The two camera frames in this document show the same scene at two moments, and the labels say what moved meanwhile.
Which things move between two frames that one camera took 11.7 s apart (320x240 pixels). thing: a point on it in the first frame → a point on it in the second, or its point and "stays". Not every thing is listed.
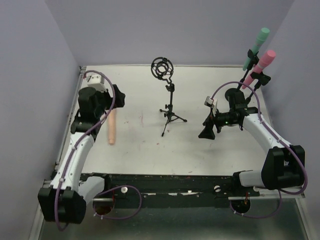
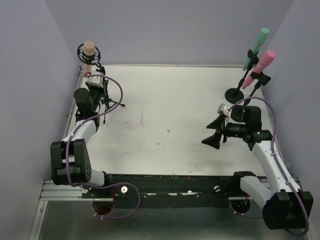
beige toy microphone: (111, 126) → (89, 49)
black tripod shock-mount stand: (170, 87) → (94, 59)
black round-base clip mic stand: (236, 95) stays
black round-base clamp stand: (262, 80) stays
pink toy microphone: (260, 66) stays
